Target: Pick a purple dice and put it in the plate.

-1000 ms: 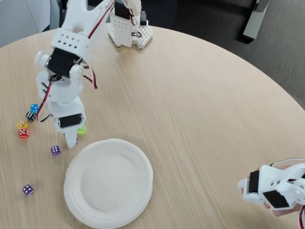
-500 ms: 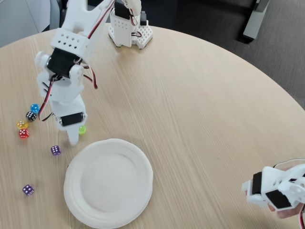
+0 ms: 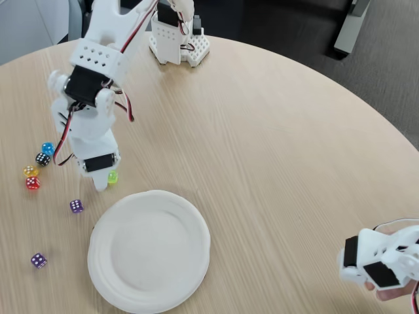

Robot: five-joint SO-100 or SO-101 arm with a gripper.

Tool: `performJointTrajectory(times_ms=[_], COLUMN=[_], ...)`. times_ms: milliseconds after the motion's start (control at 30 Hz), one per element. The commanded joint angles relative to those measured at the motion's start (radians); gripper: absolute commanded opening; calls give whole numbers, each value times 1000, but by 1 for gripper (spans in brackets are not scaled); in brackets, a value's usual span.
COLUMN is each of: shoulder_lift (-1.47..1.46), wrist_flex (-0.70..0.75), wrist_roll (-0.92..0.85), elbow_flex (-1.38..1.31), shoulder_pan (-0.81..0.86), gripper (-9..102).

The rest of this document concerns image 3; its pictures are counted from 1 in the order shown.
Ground white paper plate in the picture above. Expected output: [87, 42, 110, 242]
[87, 189, 211, 314]

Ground person's hand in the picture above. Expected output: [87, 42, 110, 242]
[364, 228, 415, 302]

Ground dark office chair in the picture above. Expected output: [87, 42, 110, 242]
[81, 0, 158, 42]

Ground red servo cable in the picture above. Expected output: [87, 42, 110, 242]
[52, 109, 75, 167]
[113, 93, 136, 123]

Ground grey desk leg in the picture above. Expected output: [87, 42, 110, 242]
[333, 0, 373, 56]

